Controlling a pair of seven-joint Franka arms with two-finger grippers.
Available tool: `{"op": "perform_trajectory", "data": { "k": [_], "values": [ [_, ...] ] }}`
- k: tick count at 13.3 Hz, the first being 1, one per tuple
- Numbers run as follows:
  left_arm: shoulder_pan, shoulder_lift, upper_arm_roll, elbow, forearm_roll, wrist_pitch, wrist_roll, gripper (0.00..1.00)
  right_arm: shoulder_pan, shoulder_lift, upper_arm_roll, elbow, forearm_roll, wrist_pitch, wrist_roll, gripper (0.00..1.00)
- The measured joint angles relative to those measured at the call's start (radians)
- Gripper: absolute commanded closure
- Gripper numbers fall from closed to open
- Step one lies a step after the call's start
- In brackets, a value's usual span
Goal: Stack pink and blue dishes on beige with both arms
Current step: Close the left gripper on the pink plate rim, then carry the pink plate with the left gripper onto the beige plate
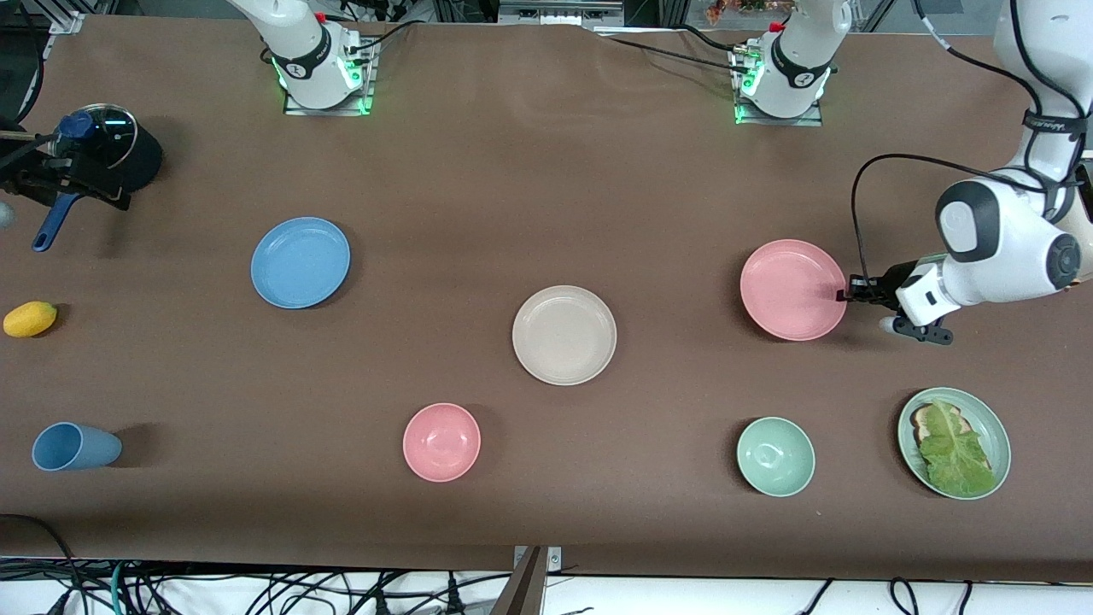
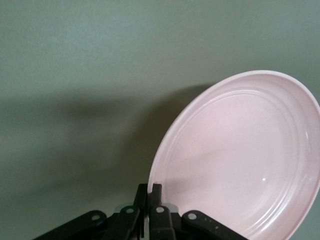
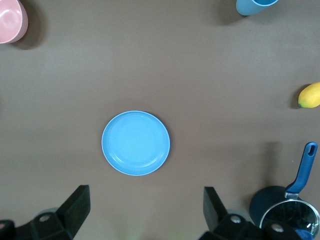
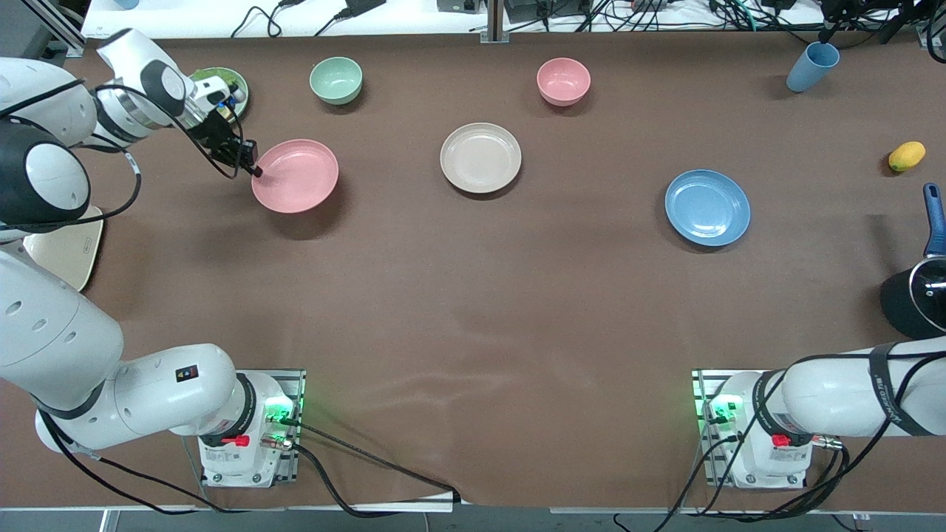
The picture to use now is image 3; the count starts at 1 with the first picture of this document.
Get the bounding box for yellow lemon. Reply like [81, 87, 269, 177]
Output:
[297, 82, 320, 109]

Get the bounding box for blue plate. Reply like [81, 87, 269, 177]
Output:
[101, 110, 171, 176]

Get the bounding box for blue cup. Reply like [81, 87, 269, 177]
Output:
[236, 0, 280, 17]

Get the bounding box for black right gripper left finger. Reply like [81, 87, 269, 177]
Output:
[14, 184, 91, 240]

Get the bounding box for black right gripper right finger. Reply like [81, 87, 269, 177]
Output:
[199, 186, 266, 240]

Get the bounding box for black pot blue handle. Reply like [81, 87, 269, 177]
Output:
[249, 142, 320, 240]

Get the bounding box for pink bowl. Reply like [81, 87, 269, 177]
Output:
[0, 0, 29, 45]

